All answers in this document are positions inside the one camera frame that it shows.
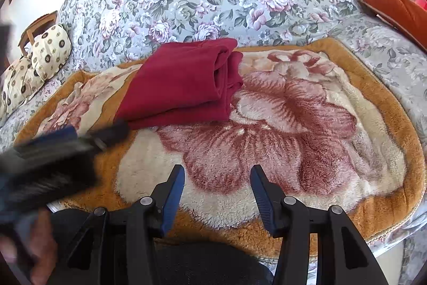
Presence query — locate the dark red garment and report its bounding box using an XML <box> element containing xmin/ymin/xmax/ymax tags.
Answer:
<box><xmin>115</xmin><ymin>38</ymin><xmax>242</xmax><ymax>130</ymax></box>

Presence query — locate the cream dotted pillow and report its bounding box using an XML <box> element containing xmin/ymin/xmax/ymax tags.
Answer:
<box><xmin>1</xmin><ymin>24</ymin><xmax>71</xmax><ymax>124</ymax></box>

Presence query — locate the floral quilt bedspread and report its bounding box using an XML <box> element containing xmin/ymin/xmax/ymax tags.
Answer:
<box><xmin>1</xmin><ymin>0</ymin><xmax>426</xmax><ymax>249</ymax></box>

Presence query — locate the orange velvet cushion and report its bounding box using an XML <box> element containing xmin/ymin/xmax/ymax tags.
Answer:
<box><xmin>359</xmin><ymin>0</ymin><xmax>426</xmax><ymax>51</ymax></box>

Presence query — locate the plush flower-print blanket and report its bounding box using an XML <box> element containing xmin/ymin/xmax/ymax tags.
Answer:
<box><xmin>13</xmin><ymin>37</ymin><xmax>426</xmax><ymax>260</ymax></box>

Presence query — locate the wooden chair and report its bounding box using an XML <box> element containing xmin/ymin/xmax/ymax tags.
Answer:
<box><xmin>18</xmin><ymin>11</ymin><xmax>58</xmax><ymax>56</ymax></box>

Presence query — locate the person's left hand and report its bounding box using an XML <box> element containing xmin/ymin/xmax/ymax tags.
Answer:
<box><xmin>0</xmin><ymin>208</ymin><xmax>58</xmax><ymax>285</ymax></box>

